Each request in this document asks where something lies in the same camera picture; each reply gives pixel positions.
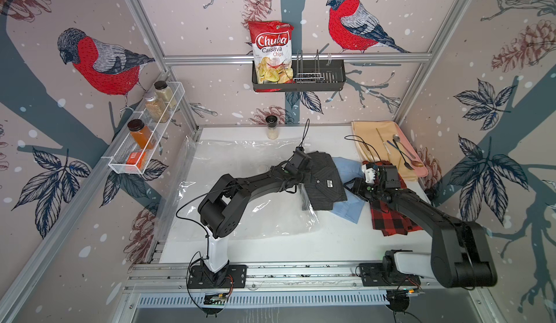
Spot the clear plastic vacuum bag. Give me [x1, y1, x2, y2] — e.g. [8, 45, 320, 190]
[167, 138, 319, 242]

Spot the clear acrylic wall shelf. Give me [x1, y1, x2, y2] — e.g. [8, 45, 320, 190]
[109, 81, 185, 177]

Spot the silver spoon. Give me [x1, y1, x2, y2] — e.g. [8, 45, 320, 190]
[392, 135, 416, 163]

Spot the right camera cable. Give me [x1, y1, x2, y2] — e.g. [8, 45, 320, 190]
[345, 134, 383, 164]

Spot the red cassava chips bag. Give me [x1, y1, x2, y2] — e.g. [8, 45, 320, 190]
[248, 21, 294, 92]

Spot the camera cable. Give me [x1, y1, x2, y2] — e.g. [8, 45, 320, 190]
[297, 118, 311, 150]
[345, 134, 383, 164]

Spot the spice jar black lid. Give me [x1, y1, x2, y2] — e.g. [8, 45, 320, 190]
[154, 81, 178, 109]

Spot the gold chopstick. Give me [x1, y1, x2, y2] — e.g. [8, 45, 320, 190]
[376, 128, 391, 162]

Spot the dark grey pinstripe shirt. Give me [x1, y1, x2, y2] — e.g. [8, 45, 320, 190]
[303, 152, 347, 211]

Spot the small orange box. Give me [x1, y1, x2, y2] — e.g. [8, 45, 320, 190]
[126, 151, 148, 170]

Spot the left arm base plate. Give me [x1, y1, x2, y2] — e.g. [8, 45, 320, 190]
[187, 263, 248, 289]

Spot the spice jar on table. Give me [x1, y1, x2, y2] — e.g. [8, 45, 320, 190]
[265, 115, 279, 140]

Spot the black spoon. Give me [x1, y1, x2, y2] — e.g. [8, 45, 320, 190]
[386, 139, 414, 171]

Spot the spice jar silver lid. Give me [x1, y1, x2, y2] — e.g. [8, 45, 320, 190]
[144, 91, 169, 123]

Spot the light blue folded shirt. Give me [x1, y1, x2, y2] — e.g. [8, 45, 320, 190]
[329, 156, 369, 225]

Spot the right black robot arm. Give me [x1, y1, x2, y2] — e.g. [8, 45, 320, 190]
[344, 165, 498, 289]

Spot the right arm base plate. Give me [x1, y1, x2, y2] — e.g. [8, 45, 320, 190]
[355, 262, 421, 288]

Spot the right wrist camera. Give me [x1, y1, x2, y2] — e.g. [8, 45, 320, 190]
[361, 163, 376, 185]

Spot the pink tray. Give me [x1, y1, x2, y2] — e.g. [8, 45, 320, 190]
[391, 123, 429, 178]

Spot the black wire wall basket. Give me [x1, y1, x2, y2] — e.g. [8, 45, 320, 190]
[251, 51, 346, 93]

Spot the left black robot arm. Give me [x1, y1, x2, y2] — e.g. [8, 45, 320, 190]
[198, 146, 311, 276]

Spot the orange spice jar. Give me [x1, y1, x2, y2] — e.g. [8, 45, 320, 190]
[127, 119, 156, 150]

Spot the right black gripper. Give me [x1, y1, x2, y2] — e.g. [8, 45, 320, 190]
[342, 177, 385, 201]

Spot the left camera cable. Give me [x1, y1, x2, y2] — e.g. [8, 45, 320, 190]
[297, 118, 311, 150]

